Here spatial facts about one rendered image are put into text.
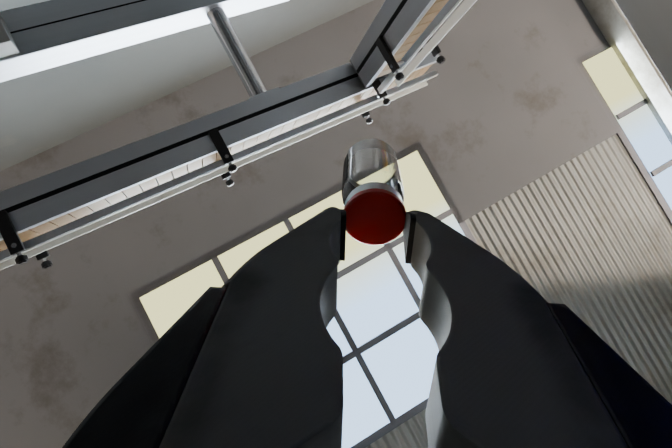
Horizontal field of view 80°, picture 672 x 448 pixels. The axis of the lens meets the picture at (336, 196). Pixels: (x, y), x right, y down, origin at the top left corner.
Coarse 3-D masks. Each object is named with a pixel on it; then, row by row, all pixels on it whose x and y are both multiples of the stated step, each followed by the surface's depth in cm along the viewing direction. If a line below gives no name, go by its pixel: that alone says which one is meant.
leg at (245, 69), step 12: (216, 12) 110; (216, 24) 110; (228, 24) 111; (228, 36) 110; (228, 48) 110; (240, 48) 110; (240, 60) 109; (240, 72) 110; (252, 72) 109; (252, 84) 109; (252, 96) 106
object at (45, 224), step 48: (288, 96) 107; (336, 96) 111; (384, 96) 115; (144, 144) 93; (192, 144) 97; (240, 144) 104; (288, 144) 113; (0, 192) 83; (48, 192) 85; (96, 192) 88; (144, 192) 93; (0, 240) 82; (48, 240) 86
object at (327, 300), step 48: (288, 240) 10; (336, 240) 11; (240, 288) 9; (288, 288) 9; (336, 288) 10; (240, 336) 8; (288, 336) 8; (192, 384) 7; (240, 384) 7; (288, 384) 7; (336, 384) 7; (192, 432) 6; (240, 432) 6; (288, 432) 6; (336, 432) 6
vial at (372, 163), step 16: (368, 144) 16; (384, 144) 16; (352, 160) 15; (368, 160) 14; (384, 160) 15; (352, 176) 14; (368, 176) 14; (384, 176) 14; (400, 176) 15; (352, 192) 13; (400, 192) 14
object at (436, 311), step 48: (432, 240) 10; (432, 288) 9; (480, 288) 9; (528, 288) 9; (480, 336) 8; (528, 336) 8; (432, 384) 7; (480, 384) 7; (528, 384) 7; (576, 384) 7; (432, 432) 7; (480, 432) 6; (528, 432) 6; (576, 432) 6
